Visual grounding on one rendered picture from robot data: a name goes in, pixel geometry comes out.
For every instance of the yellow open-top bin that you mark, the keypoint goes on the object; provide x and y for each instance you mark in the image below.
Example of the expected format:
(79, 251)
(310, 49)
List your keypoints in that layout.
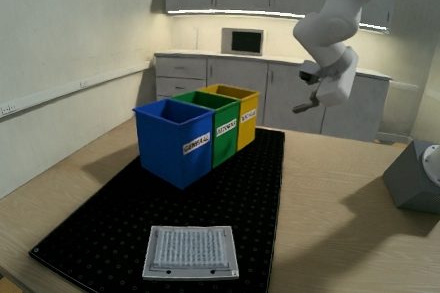
(247, 111)

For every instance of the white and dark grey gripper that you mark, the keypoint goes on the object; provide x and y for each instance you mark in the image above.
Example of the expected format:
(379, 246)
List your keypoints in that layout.
(333, 90)

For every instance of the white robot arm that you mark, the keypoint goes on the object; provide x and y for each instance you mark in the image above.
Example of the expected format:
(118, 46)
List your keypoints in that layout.
(339, 21)

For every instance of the blue bin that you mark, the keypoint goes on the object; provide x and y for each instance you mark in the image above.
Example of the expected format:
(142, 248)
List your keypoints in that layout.
(178, 153)

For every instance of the green bin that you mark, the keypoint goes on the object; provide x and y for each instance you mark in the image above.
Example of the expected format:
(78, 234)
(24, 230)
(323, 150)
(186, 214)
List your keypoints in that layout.
(224, 121)

